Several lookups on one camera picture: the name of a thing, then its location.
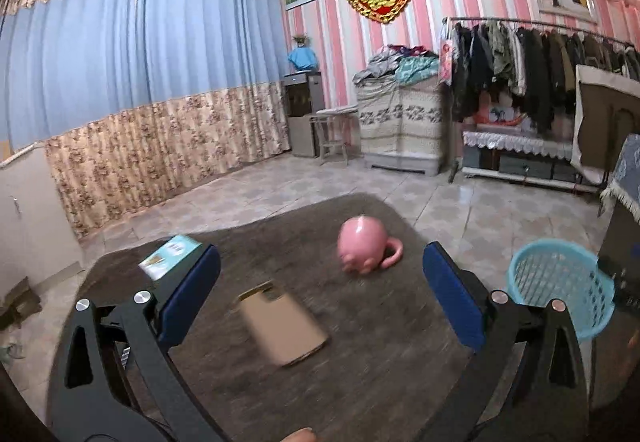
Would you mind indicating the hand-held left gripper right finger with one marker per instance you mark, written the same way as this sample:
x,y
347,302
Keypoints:
x,y
452,297

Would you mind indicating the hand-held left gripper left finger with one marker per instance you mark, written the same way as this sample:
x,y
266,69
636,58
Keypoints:
x,y
190,292

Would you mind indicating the teal printed carton box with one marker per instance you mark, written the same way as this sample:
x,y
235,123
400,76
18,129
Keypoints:
x,y
167,254

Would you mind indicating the brown cardboard piece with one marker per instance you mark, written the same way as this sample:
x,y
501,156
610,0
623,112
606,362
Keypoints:
x,y
285,327

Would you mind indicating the light blue plastic basket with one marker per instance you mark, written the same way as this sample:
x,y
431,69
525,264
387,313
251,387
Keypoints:
x,y
560,292

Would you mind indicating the person's left hand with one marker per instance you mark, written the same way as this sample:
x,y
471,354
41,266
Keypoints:
x,y
301,436

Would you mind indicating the pink pig-shaped plastic pot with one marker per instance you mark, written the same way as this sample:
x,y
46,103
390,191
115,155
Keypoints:
x,y
360,242

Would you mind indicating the grey-brown shaggy rug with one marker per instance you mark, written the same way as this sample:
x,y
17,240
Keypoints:
x,y
350,347

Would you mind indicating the low dark bench cabinet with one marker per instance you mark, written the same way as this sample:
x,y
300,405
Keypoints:
x,y
520,167

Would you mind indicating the white lace cloth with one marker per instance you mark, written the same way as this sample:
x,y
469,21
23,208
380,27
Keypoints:
x,y
515,144

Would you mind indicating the brown cardboard box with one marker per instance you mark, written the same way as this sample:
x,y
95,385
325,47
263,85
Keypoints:
x,y
20,302

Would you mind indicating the dark wooden cabinet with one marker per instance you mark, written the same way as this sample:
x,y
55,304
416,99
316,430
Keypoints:
x,y
617,347

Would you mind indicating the cabinet with patterned cover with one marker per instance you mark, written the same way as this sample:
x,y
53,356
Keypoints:
x,y
400,127

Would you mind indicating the white low cabinet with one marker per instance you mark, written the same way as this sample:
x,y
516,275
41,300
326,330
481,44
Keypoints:
x,y
30,212

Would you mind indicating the colourful printed bag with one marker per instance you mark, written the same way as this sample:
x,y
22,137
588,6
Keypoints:
x,y
500,117

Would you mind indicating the grey water dispenser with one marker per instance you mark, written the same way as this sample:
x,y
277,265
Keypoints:
x,y
302,117

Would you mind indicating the blue fringed tablecloth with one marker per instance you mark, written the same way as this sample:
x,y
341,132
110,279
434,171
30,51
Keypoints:
x,y
627,172

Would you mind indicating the small pale stool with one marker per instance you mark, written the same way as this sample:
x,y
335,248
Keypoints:
x,y
332,114

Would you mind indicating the blue and floral curtain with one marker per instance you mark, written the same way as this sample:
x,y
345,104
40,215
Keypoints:
x,y
125,72

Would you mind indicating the pile of folded clothes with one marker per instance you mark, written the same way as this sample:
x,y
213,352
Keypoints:
x,y
400,64

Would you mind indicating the pink printed hanging cloth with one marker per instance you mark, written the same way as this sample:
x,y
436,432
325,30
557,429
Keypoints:
x,y
446,57

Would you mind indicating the chair with beige cover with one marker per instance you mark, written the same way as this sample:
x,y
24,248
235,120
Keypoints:
x,y
600,107

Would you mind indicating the row of hanging dark clothes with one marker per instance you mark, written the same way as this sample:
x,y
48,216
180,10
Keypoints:
x,y
530,62

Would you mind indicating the blue water bottle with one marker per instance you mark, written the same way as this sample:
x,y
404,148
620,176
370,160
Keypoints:
x,y
303,57

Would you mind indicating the metal clothes rack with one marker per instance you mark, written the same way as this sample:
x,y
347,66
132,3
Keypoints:
x,y
500,19

